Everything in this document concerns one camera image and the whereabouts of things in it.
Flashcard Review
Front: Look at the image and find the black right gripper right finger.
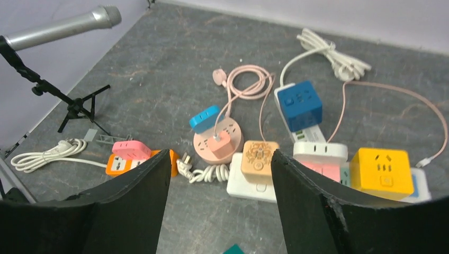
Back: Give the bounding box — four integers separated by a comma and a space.
271, 150, 448, 253

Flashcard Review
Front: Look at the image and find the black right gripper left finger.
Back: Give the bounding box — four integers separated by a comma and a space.
1, 149, 172, 253

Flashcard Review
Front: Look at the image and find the orange power strip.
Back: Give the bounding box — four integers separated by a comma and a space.
105, 149, 179, 177

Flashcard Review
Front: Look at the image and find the white adapter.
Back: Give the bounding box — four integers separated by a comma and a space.
293, 141, 348, 164

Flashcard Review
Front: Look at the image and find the pink adapter plug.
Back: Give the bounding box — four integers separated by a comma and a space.
112, 140, 151, 160

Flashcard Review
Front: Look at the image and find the long white power strip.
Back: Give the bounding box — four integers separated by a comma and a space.
227, 152, 432, 203

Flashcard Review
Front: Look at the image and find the tan dragon cube socket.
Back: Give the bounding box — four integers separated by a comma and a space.
241, 140, 280, 185

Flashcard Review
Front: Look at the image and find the yellow cube socket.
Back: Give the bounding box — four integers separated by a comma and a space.
349, 148, 414, 201

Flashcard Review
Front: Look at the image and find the pink cube charger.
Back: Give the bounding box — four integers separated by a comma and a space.
207, 131, 235, 159

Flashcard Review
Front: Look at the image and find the pink round socket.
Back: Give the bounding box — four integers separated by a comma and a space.
193, 117, 244, 165

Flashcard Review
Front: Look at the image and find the blue adapter plug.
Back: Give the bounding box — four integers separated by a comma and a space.
189, 105, 221, 134

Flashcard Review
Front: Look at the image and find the pink cube socket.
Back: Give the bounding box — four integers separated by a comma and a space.
301, 161, 340, 182

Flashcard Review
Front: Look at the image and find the blue cube socket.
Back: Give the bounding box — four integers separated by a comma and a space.
275, 80, 322, 132

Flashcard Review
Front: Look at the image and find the grey lego truss piece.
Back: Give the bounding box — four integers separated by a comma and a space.
95, 134, 133, 145

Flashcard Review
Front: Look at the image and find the white power strip with USB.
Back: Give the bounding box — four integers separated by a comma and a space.
274, 87, 326, 142

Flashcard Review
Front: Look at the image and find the teal small block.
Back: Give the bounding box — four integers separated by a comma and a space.
223, 244, 245, 254

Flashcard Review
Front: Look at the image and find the white coiled cable left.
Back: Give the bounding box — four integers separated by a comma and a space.
10, 138, 108, 174

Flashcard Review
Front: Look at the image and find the white coiled cable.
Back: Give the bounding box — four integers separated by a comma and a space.
10, 138, 108, 174
279, 28, 372, 88

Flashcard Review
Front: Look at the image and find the white bundled plug cable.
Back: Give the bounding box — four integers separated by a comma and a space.
175, 152, 230, 184

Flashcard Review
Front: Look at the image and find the pink coiled socket cable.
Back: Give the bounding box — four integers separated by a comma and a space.
212, 64, 275, 119

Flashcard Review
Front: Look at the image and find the white coiled cable top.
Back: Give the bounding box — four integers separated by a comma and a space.
279, 28, 372, 88

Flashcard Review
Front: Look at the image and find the thin pink charger cable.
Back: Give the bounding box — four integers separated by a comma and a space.
258, 72, 448, 169

